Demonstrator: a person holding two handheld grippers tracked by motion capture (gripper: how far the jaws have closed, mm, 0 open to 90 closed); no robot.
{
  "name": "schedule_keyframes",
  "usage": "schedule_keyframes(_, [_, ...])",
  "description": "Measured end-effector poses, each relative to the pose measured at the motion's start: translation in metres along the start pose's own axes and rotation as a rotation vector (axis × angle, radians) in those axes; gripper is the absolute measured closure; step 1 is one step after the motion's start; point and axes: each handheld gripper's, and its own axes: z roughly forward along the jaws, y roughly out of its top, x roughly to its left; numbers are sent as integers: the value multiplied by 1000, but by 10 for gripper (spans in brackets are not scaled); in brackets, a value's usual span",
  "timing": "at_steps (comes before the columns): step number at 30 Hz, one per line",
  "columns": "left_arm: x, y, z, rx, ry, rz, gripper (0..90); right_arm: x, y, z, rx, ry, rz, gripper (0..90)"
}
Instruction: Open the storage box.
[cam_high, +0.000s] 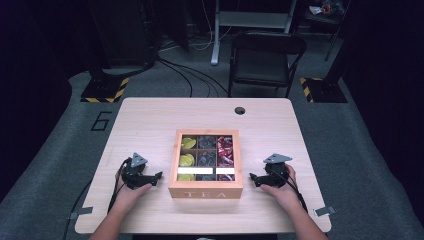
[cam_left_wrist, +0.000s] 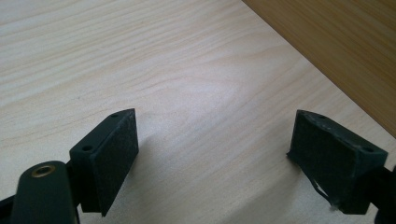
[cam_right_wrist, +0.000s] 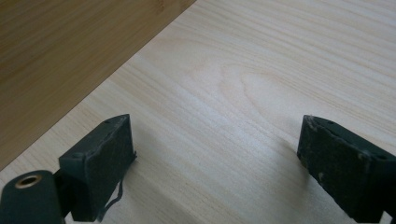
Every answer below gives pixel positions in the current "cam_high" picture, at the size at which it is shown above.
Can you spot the person's left hand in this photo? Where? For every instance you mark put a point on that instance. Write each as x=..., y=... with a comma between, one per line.
x=128, y=197

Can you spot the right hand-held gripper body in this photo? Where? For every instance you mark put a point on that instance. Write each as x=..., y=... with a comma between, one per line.
x=277, y=176

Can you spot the dark chair with clutter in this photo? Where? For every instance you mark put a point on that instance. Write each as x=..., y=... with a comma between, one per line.
x=325, y=13

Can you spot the white desk frame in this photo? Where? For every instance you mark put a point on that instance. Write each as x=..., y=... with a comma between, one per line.
x=250, y=19

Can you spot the pile of red tea packets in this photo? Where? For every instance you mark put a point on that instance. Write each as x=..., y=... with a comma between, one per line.
x=225, y=151

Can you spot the grey tape strip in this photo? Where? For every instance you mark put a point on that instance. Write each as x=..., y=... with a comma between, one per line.
x=325, y=210
x=81, y=211

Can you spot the pile of yellow tea packets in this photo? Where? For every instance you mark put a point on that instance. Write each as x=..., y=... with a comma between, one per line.
x=187, y=160

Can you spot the hazard striped stand base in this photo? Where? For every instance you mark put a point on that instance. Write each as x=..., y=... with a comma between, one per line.
x=325, y=90
x=106, y=91

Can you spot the person's right hand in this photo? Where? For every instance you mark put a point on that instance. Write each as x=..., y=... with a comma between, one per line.
x=286, y=195

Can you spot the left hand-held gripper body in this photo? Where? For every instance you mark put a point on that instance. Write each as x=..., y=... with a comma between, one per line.
x=136, y=178

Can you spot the black table grommet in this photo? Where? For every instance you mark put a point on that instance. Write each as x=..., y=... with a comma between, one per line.
x=240, y=110

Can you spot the pile of dark tea packets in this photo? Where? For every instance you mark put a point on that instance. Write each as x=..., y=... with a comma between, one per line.
x=206, y=159

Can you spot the wooden tea box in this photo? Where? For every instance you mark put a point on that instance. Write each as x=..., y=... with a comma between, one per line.
x=205, y=191

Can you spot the black folding chair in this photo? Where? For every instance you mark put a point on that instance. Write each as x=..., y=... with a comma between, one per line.
x=263, y=63

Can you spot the dark equipment rack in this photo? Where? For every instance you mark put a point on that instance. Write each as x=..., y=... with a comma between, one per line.
x=123, y=33

